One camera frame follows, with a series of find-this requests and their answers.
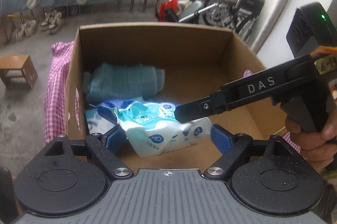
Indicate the white wet wipes pack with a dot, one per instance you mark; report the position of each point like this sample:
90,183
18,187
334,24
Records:
151,127

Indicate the brown cardboard box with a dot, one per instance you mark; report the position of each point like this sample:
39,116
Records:
197,61

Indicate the pink checkered tablecloth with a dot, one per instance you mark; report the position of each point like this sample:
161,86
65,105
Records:
54,105

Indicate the person right hand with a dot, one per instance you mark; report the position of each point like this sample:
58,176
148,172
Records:
315,147

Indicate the white sneakers pair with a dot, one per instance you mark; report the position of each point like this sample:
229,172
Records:
25,30
52,22

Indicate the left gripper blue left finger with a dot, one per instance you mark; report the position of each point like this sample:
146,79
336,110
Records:
114,139

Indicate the red bag on floor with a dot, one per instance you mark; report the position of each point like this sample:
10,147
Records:
169,11

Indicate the dark blue wipes pack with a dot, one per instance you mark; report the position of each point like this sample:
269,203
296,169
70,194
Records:
101,118

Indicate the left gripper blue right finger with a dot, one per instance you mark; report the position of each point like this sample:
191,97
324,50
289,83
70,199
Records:
222,139

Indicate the small brown wooden stool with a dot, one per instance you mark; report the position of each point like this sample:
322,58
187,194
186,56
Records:
18,66

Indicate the teal towel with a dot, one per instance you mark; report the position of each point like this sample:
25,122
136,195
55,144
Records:
114,82

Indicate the black wheelchair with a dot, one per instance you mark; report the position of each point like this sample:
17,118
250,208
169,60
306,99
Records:
240,16

